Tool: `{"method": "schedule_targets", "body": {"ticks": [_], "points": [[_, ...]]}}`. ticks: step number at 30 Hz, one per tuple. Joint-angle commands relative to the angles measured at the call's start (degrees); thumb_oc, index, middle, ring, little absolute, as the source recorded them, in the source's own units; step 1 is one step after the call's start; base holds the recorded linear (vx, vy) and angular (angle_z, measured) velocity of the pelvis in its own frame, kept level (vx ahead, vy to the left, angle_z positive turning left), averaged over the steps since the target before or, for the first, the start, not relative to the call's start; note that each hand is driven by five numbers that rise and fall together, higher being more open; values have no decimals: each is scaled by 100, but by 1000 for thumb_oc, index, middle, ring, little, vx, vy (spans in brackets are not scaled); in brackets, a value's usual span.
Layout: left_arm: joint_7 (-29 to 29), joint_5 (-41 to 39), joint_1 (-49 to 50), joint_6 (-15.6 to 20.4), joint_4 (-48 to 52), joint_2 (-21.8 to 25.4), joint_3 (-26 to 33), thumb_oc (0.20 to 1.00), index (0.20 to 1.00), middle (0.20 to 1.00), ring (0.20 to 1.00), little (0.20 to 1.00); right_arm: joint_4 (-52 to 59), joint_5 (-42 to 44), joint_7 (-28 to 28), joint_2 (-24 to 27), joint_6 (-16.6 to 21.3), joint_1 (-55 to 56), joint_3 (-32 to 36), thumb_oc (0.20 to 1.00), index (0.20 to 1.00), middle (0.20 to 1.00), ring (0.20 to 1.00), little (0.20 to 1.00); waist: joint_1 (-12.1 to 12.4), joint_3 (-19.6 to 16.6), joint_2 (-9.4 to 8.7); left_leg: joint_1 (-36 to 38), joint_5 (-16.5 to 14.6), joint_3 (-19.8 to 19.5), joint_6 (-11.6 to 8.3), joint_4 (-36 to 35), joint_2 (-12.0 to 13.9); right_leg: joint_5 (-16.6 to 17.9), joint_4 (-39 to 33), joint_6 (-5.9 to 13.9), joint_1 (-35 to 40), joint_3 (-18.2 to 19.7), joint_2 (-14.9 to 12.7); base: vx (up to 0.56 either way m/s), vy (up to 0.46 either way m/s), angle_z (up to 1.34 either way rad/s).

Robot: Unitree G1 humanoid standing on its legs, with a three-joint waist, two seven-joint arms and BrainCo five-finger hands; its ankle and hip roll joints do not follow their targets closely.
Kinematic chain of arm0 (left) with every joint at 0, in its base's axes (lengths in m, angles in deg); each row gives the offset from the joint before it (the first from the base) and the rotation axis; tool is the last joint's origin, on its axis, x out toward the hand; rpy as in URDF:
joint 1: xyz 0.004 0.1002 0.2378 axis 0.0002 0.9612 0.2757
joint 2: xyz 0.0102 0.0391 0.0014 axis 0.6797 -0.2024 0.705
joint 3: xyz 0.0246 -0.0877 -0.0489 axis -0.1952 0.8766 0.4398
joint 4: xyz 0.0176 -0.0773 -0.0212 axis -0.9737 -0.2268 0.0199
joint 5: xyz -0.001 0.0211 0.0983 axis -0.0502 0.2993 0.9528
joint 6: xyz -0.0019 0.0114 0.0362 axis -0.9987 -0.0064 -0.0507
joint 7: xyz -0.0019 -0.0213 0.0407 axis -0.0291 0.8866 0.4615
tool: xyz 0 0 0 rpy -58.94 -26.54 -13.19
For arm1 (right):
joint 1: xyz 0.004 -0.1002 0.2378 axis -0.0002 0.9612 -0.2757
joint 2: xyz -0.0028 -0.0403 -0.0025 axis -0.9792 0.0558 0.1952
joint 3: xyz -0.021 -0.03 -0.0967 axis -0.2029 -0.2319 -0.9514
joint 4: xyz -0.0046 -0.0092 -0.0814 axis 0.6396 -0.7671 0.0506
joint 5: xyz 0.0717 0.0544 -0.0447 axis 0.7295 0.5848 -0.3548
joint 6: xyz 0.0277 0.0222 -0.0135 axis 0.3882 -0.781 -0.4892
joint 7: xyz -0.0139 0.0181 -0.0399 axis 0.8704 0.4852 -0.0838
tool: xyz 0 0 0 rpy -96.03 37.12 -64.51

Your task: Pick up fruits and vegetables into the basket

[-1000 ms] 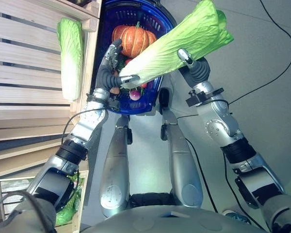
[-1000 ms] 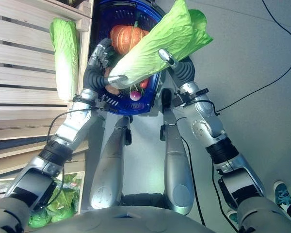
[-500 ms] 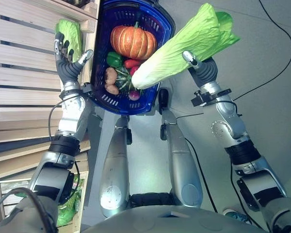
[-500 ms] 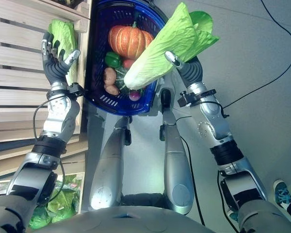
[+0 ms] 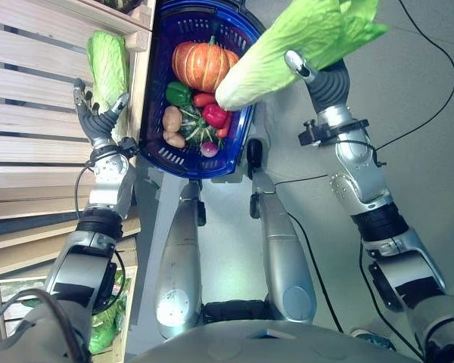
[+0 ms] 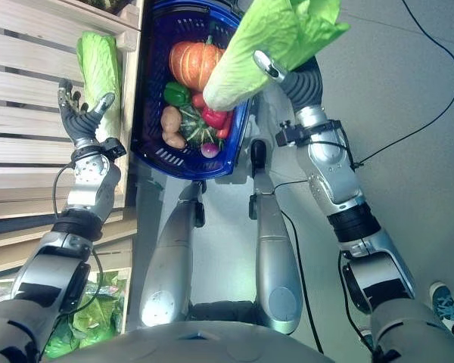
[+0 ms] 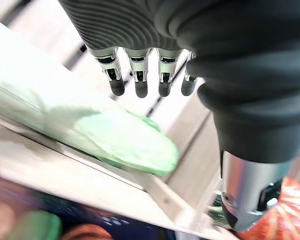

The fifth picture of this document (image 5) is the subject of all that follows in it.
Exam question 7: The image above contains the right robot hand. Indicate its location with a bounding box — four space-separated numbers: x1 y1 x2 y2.
284 49 356 129

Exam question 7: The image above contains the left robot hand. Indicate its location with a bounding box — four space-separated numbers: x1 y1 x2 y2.
73 77 132 150

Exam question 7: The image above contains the large napa cabbage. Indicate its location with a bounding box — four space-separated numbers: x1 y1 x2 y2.
214 0 391 112

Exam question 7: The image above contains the blue plastic shopping basket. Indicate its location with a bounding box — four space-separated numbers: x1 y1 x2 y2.
138 0 267 180

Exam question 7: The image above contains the small napa cabbage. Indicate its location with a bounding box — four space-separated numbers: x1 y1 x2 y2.
86 29 132 143

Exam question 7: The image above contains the brown potato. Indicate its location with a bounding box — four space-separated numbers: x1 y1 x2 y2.
162 105 184 133
163 129 187 150

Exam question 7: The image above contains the wooden slatted shelf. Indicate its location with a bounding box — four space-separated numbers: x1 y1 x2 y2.
0 0 154 283

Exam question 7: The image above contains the green bell pepper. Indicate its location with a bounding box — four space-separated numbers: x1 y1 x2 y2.
165 81 193 107

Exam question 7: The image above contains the green striped squash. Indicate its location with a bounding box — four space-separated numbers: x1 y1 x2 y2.
178 102 223 147

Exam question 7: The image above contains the small red tomato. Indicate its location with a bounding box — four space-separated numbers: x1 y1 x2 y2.
192 92 218 109

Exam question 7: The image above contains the red bell pepper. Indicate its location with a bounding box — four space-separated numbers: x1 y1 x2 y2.
201 103 229 130

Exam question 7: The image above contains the orange pumpkin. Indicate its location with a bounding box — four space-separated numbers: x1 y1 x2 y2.
171 35 241 94

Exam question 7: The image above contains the silver left robot leg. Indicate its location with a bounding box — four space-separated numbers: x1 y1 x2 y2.
153 179 207 340

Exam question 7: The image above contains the silver robot leg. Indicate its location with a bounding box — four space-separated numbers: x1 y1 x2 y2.
246 138 319 327
153 179 207 340

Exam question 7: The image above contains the silver right robot leg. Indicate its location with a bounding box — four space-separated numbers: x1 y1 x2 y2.
246 138 319 327

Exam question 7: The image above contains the green leafy vegetable in crate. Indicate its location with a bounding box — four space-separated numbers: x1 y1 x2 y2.
87 268 130 355

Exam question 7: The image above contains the black robot pelvis block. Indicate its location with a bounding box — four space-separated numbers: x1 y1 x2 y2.
201 299 274 323

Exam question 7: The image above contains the grey robot torso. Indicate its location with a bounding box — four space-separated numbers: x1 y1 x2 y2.
129 318 416 363

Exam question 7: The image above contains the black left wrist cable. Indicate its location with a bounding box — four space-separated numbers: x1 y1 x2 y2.
73 160 100 221

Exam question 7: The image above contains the black cable beside leg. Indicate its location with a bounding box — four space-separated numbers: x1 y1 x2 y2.
273 173 344 334

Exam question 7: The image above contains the grey shoulder cable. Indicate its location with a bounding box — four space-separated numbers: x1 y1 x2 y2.
0 288 87 363

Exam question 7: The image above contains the black cable under arm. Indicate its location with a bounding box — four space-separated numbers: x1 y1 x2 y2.
358 241 427 361

